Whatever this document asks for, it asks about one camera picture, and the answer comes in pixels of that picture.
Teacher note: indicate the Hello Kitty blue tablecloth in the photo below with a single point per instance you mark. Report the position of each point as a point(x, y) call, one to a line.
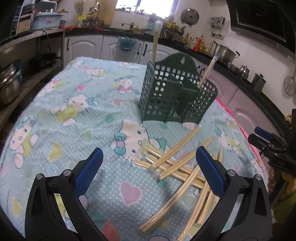
point(94, 103)

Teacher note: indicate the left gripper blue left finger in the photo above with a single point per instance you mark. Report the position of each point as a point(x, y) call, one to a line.
point(85, 171)

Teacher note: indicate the steel bowl on counter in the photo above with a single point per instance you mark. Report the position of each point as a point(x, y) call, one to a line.
point(233, 69)

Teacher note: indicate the hanging pot lid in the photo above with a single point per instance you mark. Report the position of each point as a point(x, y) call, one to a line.
point(189, 17)

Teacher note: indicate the steel pots on shelf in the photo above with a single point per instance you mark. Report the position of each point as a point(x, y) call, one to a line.
point(10, 85)

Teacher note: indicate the large steel stock pot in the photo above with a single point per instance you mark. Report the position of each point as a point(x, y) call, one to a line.
point(224, 54)

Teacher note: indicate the black range hood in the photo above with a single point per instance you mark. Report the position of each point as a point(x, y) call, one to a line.
point(262, 20)

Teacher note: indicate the blue hanging trash basket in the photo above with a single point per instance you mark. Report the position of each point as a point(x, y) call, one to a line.
point(127, 44)

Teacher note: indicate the hanging wire skimmer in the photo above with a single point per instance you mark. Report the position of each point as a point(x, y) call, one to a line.
point(289, 85)

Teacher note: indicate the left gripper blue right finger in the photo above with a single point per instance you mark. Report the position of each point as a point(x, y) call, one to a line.
point(213, 171)

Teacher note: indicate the steel canister with lid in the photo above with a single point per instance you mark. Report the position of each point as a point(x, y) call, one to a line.
point(258, 82)

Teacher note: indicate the person's right hand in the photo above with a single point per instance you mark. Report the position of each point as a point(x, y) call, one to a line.
point(273, 177)

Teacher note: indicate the steel kettle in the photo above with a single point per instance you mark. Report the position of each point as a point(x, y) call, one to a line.
point(244, 72)

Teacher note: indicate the green plastic utensil holder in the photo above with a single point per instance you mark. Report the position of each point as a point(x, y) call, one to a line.
point(171, 91)

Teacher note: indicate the red oil bottle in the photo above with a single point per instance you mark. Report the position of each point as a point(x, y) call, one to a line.
point(199, 43)

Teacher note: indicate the blue dish rack tub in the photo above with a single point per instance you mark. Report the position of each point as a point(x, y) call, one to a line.
point(42, 21)

